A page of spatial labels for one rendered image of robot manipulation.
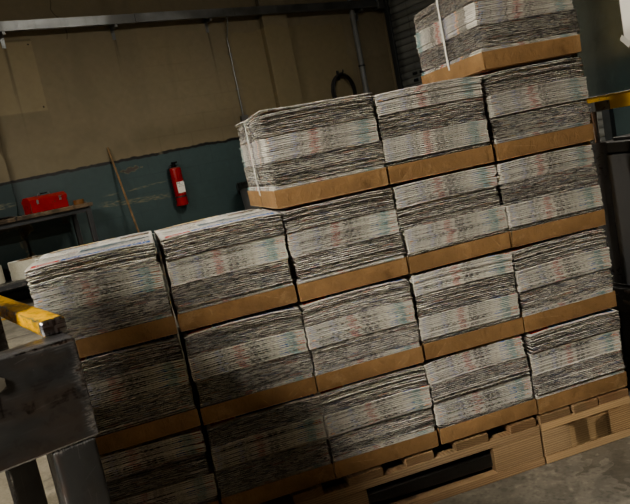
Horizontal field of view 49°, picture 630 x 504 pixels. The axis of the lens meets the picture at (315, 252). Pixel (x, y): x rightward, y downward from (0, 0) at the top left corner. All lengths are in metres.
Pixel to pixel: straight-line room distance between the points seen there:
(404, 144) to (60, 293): 0.87
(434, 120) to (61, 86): 7.11
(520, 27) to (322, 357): 0.97
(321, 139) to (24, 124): 6.92
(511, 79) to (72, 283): 1.18
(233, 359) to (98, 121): 7.12
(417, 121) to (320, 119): 0.25
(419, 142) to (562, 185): 0.42
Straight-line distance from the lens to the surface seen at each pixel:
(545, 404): 2.00
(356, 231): 1.69
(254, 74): 9.60
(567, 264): 1.96
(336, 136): 1.67
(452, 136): 1.78
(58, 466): 0.87
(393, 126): 1.72
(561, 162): 1.94
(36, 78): 8.55
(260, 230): 1.63
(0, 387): 0.83
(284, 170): 1.63
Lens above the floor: 0.95
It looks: 8 degrees down
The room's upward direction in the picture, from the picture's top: 11 degrees counter-clockwise
